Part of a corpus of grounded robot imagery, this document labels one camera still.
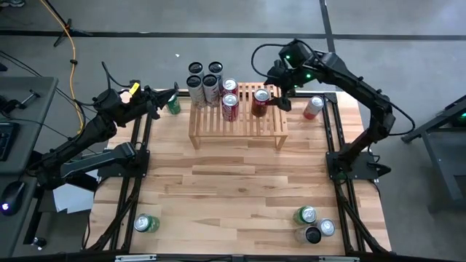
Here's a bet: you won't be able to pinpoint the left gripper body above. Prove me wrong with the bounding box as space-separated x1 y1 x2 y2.
116 89 150 124

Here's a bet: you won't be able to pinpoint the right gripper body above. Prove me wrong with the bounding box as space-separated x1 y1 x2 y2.
267 60 310 96

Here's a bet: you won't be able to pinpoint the green soda can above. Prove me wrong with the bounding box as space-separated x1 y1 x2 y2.
166 93 182 116
293 205 317 226
133 213 161 234

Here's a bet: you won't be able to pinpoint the red Coca-Cola can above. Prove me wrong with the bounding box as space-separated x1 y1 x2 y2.
221 78 240 96
250 88 272 119
221 92 240 122

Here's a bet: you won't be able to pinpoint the wooden slatted shelf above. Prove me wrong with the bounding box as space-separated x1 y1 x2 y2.
188 82 289 151

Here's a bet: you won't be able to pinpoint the grey desk top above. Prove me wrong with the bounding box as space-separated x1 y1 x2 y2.
0 76 59 175
0 170 43 258

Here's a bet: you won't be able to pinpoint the black tripod stand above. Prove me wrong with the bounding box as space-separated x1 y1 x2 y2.
42 0 94 48

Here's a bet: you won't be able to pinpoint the silver bar tool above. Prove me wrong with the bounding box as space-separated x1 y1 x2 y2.
20 89 42 106

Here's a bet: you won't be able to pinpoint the white paper sheets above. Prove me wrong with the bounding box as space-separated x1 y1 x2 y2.
52 183 95 215

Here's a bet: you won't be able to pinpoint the black desk tool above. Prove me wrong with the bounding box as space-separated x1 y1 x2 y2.
0 95 23 114

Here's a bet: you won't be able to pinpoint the black keyboard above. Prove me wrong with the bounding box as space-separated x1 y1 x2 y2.
0 122 20 162

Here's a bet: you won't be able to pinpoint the grey can with black top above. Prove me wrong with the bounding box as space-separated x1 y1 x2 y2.
295 228 323 247

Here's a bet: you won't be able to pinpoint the black computer mouse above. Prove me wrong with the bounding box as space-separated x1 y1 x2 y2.
0 180 27 216

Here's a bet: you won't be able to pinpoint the grey metal cart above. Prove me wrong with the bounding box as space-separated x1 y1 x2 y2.
400 93 466 214

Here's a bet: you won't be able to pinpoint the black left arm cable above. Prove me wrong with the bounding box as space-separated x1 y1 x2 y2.
74 60 132 110

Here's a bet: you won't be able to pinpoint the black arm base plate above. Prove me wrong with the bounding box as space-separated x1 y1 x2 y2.
325 150 392 181
97 151 151 179

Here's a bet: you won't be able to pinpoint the yellow cable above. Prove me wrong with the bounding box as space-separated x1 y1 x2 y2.
39 0 85 132

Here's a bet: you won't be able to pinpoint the silver metal bracket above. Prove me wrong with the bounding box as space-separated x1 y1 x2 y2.
114 254 157 262
318 255 360 262

